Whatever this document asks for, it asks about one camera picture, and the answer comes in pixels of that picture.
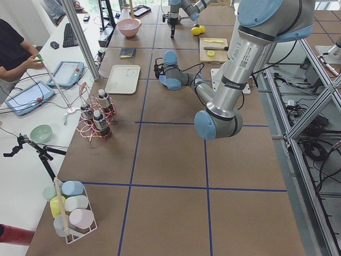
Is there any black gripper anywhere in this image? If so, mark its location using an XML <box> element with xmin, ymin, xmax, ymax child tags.
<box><xmin>163</xmin><ymin>12</ymin><xmax>182</xmax><ymax>39</ymax></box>
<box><xmin>154</xmin><ymin>59</ymin><xmax>164</xmax><ymax>79</ymax></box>

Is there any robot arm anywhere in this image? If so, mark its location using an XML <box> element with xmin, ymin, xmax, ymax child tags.
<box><xmin>163</xmin><ymin>0</ymin><xmax>212</xmax><ymax>39</ymax></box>
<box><xmin>154</xmin><ymin>0</ymin><xmax>315</xmax><ymax>140</ymax></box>

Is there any yellow lemon large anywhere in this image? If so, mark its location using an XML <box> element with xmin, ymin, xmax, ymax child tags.
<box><xmin>191</xmin><ymin>27</ymin><xmax>202</xmax><ymax>36</ymax></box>

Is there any yellow lemon small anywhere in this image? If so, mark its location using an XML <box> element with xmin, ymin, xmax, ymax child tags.
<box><xmin>199</xmin><ymin>25</ymin><xmax>205</xmax><ymax>34</ymax></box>

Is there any cream bear tray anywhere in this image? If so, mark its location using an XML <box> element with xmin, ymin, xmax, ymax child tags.
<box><xmin>104</xmin><ymin>65</ymin><xmax>141</xmax><ymax>94</ymax></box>

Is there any grey folded cloth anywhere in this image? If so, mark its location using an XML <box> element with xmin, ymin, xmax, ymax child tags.
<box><xmin>119</xmin><ymin>47</ymin><xmax>136</xmax><ymax>59</ymax></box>

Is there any pink bowl with ice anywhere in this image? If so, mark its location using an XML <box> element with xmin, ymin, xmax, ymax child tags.
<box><xmin>117</xmin><ymin>19</ymin><xmax>141</xmax><ymax>38</ymax></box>

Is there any silver metal rod tool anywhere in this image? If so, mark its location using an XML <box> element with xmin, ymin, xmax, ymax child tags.
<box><xmin>203</xmin><ymin>46</ymin><xmax>229</xmax><ymax>51</ymax></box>

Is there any lemon half slice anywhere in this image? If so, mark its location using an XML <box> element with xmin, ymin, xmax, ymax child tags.
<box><xmin>207</xmin><ymin>50</ymin><xmax>215</xmax><ymax>58</ymax></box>

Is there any yellow plastic knife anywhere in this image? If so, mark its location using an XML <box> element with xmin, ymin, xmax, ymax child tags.
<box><xmin>203</xmin><ymin>39</ymin><xmax>225</xmax><ymax>44</ymax></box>

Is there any wooden cutting board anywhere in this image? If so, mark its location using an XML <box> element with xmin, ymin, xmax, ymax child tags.
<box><xmin>199</xmin><ymin>38</ymin><xmax>229</xmax><ymax>63</ymax></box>

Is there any tea bottle left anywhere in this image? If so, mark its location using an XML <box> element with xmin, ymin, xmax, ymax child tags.
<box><xmin>98</xmin><ymin>89</ymin><xmax>111</xmax><ymax>113</ymax></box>

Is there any tea bottle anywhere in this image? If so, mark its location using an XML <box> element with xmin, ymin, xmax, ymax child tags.
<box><xmin>80</xmin><ymin>103</ymin><xmax>93</xmax><ymax>124</ymax></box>
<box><xmin>98</xmin><ymin>89</ymin><xmax>111</xmax><ymax>113</ymax></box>
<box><xmin>93</xmin><ymin>110</ymin><xmax>111</xmax><ymax>137</ymax></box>

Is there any tea bottle middle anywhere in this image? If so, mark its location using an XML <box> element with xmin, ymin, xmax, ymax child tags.
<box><xmin>93</xmin><ymin>110</ymin><xmax>111</xmax><ymax>137</ymax></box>

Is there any tea bottle right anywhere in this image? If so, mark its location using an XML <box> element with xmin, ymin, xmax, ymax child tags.
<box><xmin>80</xmin><ymin>103</ymin><xmax>93</xmax><ymax>124</ymax></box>

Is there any blue teach pendant far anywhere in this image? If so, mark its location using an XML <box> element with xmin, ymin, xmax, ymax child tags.
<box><xmin>53</xmin><ymin>61</ymin><xmax>84</xmax><ymax>88</ymax></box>

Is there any blue teach pendant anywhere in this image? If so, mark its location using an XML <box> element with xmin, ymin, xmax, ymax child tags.
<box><xmin>5</xmin><ymin>81</ymin><xmax>55</xmax><ymax>116</ymax></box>
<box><xmin>53</xmin><ymin>61</ymin><xmax>84</xmax><ymax>88</ymax></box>

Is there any black keyboard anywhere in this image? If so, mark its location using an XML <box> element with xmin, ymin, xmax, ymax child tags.
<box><xmin>62</xmin><ymin>23</ymin><xmax>78</xmax><ymax>48</ymax></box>

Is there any black computer mouse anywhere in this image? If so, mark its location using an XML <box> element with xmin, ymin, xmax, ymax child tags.
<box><xmin>50</xmin><ymin>41</ymin><xmax>59</xmax><ymax>50</ymax></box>

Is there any mint green bowl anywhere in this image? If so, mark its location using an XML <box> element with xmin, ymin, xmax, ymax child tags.
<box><xmin>30</xmin><ymin>124</ymin><xmax>53</xmax><ymax>143</ymax></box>

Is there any blue teach pendant near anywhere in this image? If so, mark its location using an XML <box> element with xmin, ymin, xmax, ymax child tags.
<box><xmin>5</xmin><ymin>81</ymin><xmax>55</xmax><ymax>116</ymax></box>

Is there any person in black shirt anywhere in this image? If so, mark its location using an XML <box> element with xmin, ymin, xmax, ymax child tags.
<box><xmin>1</xmin><ymin>19</ymin><xmax>44</xmax><ymax>82</ymax></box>

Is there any red cylinder bottle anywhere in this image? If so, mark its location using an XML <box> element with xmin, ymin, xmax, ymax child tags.
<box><xmin>1</xmin><ymin>224</ymin><xmax>35</xmax><ymax>246</ymax></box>

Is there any aluminium frame post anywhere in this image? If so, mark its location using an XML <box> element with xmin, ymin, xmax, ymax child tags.
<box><xmin>61</xmin><ymin>0</ymin><xmax>100</xmax><ymax>81</ymax></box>

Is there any copper wire bottle rack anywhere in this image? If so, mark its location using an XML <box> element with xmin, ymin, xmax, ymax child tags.
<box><xmin>77</xmin><ymin>82</ymin><xmax>117</xmax><ymax>141</ymax></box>

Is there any white wire cup rack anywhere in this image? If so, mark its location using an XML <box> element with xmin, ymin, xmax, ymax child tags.
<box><xmin>43</xmin><ymin>177</ymin><xmax>98</xmax><ymax>244</ymax></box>

